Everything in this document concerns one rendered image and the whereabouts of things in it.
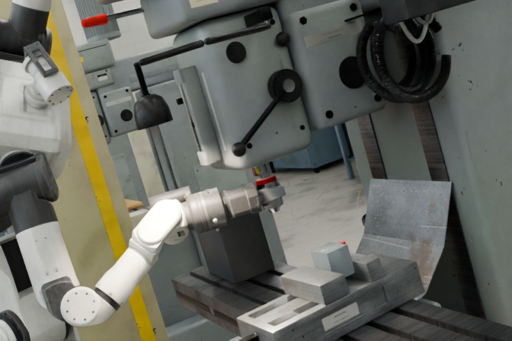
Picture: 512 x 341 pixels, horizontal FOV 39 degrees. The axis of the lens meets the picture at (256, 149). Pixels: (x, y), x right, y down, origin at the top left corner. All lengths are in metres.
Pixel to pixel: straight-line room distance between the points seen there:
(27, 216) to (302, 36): 0.68
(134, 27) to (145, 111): 9.64
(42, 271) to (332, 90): 0.71
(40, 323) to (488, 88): 1.25
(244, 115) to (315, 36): 0.23
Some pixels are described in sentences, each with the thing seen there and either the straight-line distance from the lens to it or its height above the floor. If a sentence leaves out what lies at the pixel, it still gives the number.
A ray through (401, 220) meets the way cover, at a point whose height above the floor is 1.05.
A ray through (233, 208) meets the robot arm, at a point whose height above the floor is 1.23.
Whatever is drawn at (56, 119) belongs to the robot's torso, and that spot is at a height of 1.52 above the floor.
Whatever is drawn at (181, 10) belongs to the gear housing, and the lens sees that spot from 1.44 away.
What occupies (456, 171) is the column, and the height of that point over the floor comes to 1.16.
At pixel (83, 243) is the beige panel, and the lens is 3.25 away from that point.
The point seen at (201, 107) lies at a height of 1.46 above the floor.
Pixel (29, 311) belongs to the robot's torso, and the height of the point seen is 1.07.
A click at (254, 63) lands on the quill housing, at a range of 1.49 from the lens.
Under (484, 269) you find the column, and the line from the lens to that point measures 1.72.
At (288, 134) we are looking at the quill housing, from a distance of 1.52.
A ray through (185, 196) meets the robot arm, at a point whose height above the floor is 1.28.
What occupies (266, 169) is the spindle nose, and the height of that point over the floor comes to 1.29.
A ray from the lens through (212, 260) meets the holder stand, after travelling 2.03.
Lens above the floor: 1.52
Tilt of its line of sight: 7 degrees down
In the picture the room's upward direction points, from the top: 16 degrees counter-clockwise
